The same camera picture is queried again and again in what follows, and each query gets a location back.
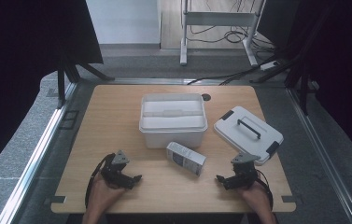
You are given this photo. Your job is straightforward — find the black cable bundle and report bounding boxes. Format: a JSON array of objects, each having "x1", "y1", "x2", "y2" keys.
[{"x1": 186, "y1": 54, "x2": 289, "y2": 87}]

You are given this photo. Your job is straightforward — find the white lid with black handle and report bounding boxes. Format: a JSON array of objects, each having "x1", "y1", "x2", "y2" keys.
[{"x1": 213, "y1": 105, "x2": 285, "y2": 166}]

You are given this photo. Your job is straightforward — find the white plastic tray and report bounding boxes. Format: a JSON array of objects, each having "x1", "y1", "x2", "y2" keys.
[{"x1": 141, "y1": 98, "x2": 207, "y2": 130}]

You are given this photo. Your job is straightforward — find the white and blue carton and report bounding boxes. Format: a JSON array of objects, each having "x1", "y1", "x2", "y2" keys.
[{"x1": 165, "y1": 141, "x2": 207, "y2": 177}]

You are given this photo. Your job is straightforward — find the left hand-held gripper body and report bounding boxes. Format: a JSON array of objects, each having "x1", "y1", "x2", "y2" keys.
[{"x1": 100, "y1": 149, "x2": 134, "y2": 190}]

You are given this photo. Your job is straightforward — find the looping black floor cables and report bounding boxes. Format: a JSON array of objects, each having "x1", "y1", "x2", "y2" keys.
[{"x1": 189, "y1": 0, "x2": 275, "y2": 53}]

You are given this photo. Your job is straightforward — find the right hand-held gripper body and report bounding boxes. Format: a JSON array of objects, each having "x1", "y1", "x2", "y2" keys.
[{"x1": 230, "y1": 152, "x2": 261, "y2": 189}]

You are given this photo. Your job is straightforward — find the white metal stand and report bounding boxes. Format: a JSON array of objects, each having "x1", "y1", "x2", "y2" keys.
[{"x1": 179, "y1": 0, "x2": 267, "y2": 68}]

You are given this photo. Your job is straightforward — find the person's left hand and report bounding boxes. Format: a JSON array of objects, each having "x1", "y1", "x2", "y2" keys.
[{"x1": 90, "y1": 176, "x2": 127, "y2": 213}]

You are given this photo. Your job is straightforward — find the black curtain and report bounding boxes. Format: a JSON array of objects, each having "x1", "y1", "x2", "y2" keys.
[
  {"x1": 0, "y1": 0, "x2": 105, "y2": 185},
  {"x1": 257, "y1": 0, "x2": 352, "y2": 172}
]

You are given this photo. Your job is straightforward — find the black metal stand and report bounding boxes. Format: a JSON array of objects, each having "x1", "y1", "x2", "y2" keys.
[{"x1": 251, "y1": 6, "x2": 319, "y2": 117}]

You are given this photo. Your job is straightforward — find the person's right hand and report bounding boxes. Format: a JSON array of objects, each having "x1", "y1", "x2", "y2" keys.
[{"x1": 236, "y1": 181, "x2": 273, "y2": 213}]

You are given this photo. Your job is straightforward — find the black tripod stand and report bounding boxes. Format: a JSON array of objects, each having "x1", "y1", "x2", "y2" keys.
[{"x1": 56, "y1": 57, "x2": 116, "y2": 110}]

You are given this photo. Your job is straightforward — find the aluminium floor rail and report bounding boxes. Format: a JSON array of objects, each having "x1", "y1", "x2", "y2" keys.
[
  {"x1": 285, "y1": 87, "x2": 352, "y2": 224},
  {"x1": 0, "y1": 82, "x2": 78, "y2": 224}
]

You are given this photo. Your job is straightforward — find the white power strip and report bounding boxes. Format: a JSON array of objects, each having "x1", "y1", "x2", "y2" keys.
[{"x1": 260, "y1": 60, "x2": 280, "y2": 72}]

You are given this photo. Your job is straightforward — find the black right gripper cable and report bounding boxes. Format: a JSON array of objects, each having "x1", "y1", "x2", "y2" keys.
[{"x1": 255, "y1": 169, "x2": 275, "y2": 210}]

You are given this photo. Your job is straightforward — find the white plastic storage box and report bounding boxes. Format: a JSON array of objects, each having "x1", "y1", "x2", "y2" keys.
[{"x1": 138, "y1": 92, "x2": 209, "y2": 149}]

